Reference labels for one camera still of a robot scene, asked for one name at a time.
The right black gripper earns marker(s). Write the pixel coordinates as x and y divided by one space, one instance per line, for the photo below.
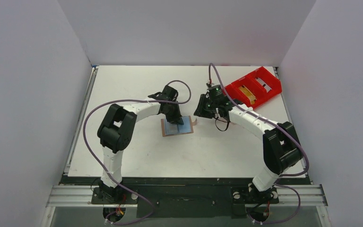
204 106

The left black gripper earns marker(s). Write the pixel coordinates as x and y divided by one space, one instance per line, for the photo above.
177 118

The brown leather card holder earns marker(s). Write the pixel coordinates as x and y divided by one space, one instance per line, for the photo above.
169 129

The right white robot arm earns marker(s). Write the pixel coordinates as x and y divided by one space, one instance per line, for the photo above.
279 140

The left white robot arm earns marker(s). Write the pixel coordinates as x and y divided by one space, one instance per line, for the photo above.
116 130

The yellow card in bin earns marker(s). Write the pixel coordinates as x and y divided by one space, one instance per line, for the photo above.
250 96

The white card in bin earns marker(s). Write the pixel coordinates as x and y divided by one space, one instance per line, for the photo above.
264 84

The red three-compartment bin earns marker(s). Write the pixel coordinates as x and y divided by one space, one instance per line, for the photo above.
249 80

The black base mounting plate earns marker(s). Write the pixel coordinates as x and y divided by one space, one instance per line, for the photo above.
184 197

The aluminium frame rail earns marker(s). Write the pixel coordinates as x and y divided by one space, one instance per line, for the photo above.
81 196

